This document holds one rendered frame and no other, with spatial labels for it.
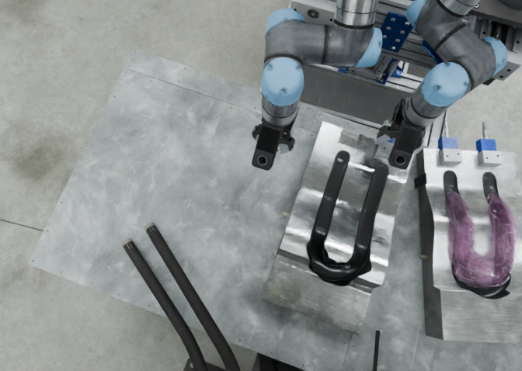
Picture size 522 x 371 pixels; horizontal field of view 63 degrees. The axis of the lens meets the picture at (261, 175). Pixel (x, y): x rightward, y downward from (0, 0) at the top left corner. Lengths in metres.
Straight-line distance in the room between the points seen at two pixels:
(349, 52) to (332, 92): 1.16
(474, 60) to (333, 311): 0.66
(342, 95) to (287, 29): 1.19
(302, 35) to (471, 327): 0.79
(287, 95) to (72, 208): 0.76
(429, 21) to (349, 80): 1.10
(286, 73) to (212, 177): 0.54
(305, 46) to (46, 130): 1.73
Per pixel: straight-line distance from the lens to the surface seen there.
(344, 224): 1.11
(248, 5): 2.47
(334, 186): 1.15
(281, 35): 0.84
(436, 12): 0.97
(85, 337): 2.13
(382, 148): 1.17
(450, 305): 1.17
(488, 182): 1.33
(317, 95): 1.99
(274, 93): 0.76
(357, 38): 0.84
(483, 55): 0.97
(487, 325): 1.21
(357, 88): 2.04
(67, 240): 1.30
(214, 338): 1.08
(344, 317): 1.15
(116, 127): 1.33
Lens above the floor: 1.98
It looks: 75 degrees down
